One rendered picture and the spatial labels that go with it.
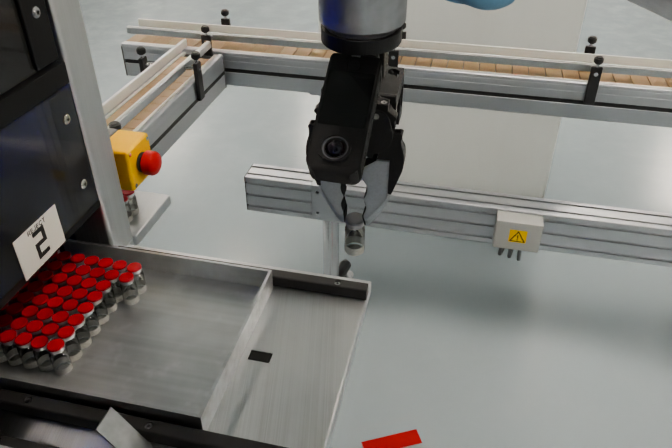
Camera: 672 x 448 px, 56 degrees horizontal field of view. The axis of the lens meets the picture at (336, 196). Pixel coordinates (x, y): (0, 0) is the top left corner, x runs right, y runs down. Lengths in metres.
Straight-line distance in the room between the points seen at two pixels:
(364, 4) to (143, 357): 0.56
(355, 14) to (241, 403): 0.49
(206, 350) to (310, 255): 1.56
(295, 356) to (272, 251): 1.60
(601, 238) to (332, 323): 1.06
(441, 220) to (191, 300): 0.98
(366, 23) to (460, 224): 1.29
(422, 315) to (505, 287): 0.34
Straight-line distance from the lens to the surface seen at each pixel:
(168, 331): 0.90
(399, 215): 1.78
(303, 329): 0.88
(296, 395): 0.81
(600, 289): 2.44
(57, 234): 0.91
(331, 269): 1.97
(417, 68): 1.54
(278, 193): 1.83
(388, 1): 0.52
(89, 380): 0.88
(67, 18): 0.89
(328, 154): 0.50
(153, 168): 1.04
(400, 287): 2.27
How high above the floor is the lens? 1.51
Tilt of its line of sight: 34 degrees down
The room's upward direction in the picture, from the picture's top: straight up
